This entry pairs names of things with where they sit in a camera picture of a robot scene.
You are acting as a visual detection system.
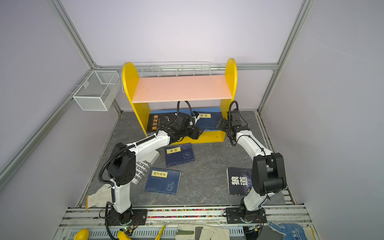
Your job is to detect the blue book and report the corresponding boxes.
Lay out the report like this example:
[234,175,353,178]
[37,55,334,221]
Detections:
[196,112,223,131]
[145,168,181,195]

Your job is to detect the black book yellow title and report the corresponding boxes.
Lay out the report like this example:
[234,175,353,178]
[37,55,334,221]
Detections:
[147,113,176,134]

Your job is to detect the blue book dotted circle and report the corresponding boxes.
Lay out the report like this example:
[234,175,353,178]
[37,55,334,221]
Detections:
[164,143,195,168]

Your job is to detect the dark book white characters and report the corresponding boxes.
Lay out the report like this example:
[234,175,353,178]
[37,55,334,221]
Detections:
[227,167,253,196]

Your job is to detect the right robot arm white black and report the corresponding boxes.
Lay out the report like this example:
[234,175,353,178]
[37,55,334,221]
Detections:
[217,101,287,224]

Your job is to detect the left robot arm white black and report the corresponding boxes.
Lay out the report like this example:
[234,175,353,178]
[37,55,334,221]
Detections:
[98,102,204,226]

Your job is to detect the yellow shelf with coloured boards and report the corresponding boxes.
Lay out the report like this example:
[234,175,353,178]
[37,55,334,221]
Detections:
[122,59,238,145]

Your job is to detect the white book black lettering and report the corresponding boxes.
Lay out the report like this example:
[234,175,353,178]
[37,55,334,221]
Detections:
[131,151,160,185]

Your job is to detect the white mesh box basket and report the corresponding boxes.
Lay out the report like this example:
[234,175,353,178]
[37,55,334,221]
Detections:
[73,70,121,112]

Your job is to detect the white grey glove front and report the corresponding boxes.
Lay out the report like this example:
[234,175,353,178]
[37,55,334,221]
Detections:
[175,224,230,240]

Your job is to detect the white work glove left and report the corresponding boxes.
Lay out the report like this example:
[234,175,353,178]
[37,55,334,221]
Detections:
[86,184,112,209]

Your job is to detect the yellow thin tool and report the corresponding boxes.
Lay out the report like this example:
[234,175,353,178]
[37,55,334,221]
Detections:
[155,225,166,240]

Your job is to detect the blue dotted glove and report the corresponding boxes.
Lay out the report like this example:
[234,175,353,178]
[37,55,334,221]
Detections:
[268,221,308,240]

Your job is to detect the yellow round object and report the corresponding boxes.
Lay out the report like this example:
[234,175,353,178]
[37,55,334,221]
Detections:
[73,229,90,240]

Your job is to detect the white wire basket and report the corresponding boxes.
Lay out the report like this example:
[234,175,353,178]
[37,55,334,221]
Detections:
[134,64,213,78]

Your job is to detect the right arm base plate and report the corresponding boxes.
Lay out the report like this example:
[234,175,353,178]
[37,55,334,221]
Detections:
[223,207,267,224]

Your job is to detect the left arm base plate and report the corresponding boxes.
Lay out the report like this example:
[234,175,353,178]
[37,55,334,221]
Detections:
[106,209,148,226]

